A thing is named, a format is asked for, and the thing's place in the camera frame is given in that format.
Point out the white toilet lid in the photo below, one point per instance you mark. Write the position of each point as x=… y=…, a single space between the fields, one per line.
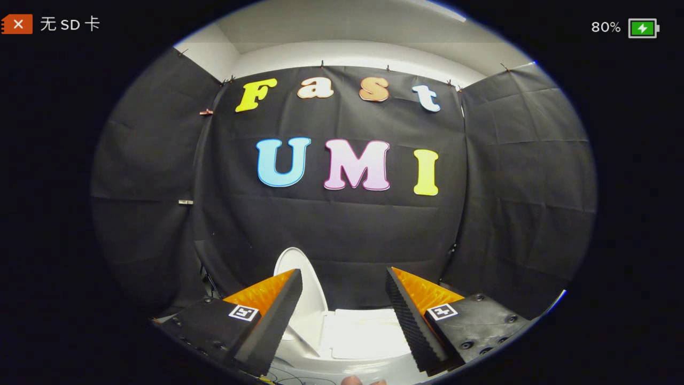
x=312 y=305

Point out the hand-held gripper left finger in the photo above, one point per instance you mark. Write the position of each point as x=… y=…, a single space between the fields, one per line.
x=278 y=326

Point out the black backdrop cloth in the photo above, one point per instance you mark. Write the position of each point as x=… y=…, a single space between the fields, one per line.
x=342 y=230

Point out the white toilet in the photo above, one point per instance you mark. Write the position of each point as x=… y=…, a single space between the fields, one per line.
x=347 y=366

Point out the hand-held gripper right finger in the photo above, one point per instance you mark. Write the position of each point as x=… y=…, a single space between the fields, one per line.
x=411 y=326

